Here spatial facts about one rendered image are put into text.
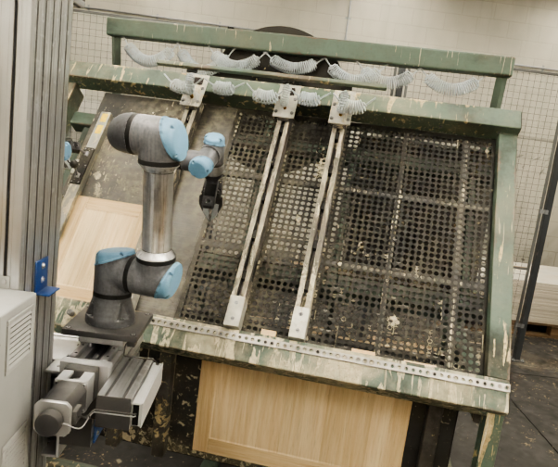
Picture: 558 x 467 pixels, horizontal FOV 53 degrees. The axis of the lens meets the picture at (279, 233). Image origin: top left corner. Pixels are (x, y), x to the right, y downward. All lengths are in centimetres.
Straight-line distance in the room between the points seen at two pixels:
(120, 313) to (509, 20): 685
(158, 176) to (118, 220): 101
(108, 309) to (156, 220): 32
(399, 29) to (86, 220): 562
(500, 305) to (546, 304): 393
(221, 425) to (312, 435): 40
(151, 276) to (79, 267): 90
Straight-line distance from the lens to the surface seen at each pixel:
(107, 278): 174
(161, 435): 268
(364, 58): 309
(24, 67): 142
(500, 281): 236
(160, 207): 162
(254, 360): 217
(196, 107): 276
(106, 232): 257
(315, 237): 235
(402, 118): 266
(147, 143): 158
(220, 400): 256
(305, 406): 248
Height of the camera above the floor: 167
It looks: 10 degrees down
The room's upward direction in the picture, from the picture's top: 7 degrees clockwise
